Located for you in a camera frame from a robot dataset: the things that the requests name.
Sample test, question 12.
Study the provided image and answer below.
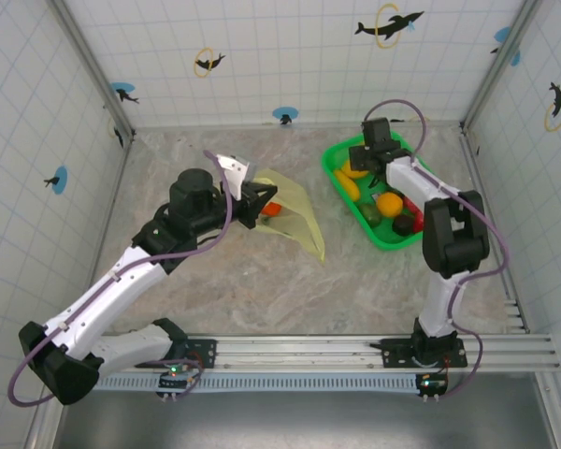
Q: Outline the round fake orange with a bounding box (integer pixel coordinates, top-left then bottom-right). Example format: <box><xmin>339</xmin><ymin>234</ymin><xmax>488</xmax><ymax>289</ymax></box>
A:
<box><xmin>376</xmin><ymin>191</ymin><xmax>405</xmax><ymax>219</ymax></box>

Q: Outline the green fake avocado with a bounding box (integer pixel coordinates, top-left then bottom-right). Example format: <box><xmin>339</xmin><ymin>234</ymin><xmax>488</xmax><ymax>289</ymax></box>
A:
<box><xmin>358</xmin><ymin>201</ymin><xmax>383</xmax><ymax>228</ymax></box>

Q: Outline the yellow translucent plastic bag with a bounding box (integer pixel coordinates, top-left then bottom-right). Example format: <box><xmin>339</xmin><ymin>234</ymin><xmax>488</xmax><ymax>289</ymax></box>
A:
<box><xmin>252</xmin><ymin>168</ymin><xmax>327</xmax><ymax>264</ymax></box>

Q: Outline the dark brown fake fruit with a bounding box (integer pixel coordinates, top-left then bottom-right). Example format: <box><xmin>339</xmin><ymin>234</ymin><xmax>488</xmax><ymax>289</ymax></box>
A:
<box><xmin>392</xmin><ymin>214</ymin><xmax>415</xmax><ymax>236</ymax></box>

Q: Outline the green plastic basket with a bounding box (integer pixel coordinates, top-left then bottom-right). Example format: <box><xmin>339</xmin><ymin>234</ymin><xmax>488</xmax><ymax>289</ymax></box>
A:
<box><xmin>321</xmin><ymin>133</ymin><xmax>432</xmax><ymax>253</ymax></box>

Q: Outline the yellow fake banana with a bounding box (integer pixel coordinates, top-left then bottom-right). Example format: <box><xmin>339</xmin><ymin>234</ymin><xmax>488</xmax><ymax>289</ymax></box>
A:
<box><xmin>332</xmin><ymin>168</ymin><xmax>362</xmax><ymax>202</ymax></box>

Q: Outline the dolphin blue circle sticker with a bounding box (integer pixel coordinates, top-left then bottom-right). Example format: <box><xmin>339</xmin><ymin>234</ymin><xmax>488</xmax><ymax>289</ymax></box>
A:
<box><xmin>43</xmin><ymin>165</ymin><xmax>70</xmax><ymax>195</ymax></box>
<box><xmin>109</xmin><ymin>81</ymin><xmax>141</xmax><ymax>106</ymax></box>
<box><xmin>489</xmin><ymin>25</ymin><xmax>523</xmax><ymax>67</ymax></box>
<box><xmin>271</xmin><ymin>106</ymin><xmax>300</xmax><ymax>126</ymax></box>

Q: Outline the small circuit board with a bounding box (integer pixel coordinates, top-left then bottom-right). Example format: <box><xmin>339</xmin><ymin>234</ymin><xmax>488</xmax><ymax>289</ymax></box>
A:
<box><xmin>156</xmin><ymin>359</ymin><xmax>205</xmax><ymax>403</ymax></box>
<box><xmin>414</xmin><ymin>369</ymin><xmax>450</xmax><ymax>403</ymax></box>

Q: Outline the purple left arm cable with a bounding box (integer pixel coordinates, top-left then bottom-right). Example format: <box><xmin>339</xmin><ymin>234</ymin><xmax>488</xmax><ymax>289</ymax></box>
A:
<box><xmin>7</xmin><ymin>149</ymin><xmax>231</xmax><ymax>409</ymax></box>

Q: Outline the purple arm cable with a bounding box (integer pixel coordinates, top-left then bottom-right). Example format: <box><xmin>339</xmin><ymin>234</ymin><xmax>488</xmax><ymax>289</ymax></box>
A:
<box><xmin>7</xmin><ymin>149</ymin><xmax>231</xmax><ymax>409</ymax></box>
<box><xmin>363</xmin><ymin>98</ymin><xmax>511</xmax><ymax>399</ymax></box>

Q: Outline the aluminium side frame bar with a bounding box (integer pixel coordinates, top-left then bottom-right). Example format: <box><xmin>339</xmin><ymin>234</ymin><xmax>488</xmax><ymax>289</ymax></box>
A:
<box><xmin>77</xmin><ymin>135</ymin><xmax>137</xmax><ymax>328</ymax></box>
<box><xmin>458</xmin><ymin>124</ymin><xmax>530</xmax><ymax>334</ymax></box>

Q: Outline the small dolphin yellow ring sticker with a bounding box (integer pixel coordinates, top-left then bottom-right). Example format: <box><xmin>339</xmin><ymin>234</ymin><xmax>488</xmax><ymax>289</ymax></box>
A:
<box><xmin>194</xmin><ymin>46</ymin><xmax>227</xmax><ymax>79</ymax></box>
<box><xmin>543</xmin><ymin>80</ymin><xmax>561</xmax><ymax>134</ymax></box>
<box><xmin>106</xmin><ymin>116</ymin><xmax>125</xmax><ymax>150</ymax></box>

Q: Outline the large dolphin yellow ring sticker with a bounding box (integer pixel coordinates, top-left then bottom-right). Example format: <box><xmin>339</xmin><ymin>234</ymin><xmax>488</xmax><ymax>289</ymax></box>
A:
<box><xmin>353</xmin><ymin>3</ymin><xmax>425</xmax><ymax>51</ymax></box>

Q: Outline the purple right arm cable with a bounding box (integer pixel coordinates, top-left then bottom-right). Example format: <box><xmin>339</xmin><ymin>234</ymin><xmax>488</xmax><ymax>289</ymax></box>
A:
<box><xmin>363</xmin><ymin>98</ymin><xmax>511</xmax><ymax>399</ymax></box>

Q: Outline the aluminium corner post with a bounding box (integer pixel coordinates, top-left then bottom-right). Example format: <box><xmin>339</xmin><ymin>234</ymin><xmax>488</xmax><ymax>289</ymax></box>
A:
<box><xmin>534</xmin><ymin>371</ymin><xmax>561</xmax><ymax>449</ymax></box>
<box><xmin>461</xmin><ymin>0</ymin><xmax>542</xmax><ymax>132</ymax></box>
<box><xmin>25</xmin><ymin>397</ymin><xmax>69</xmax><ymax>449</ymax></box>
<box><xmin>50</xmin><ymin>0</ymin><xmax>137</xmax><ymax>141</ymax></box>

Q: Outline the aluminium mounting rail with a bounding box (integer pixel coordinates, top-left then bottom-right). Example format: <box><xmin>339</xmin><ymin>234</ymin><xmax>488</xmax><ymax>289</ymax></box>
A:
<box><xmin>97</xmin><ymin>332</ymin><xmax>561</xmax><ymax>374</ymax></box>

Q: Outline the slotted pale cable duct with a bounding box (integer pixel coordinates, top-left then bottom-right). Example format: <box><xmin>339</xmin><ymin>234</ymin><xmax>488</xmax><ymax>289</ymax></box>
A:
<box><xmin>93</xmin><ymin>372</ymin><xmax>424</xmax><ymax>394</ymax></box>

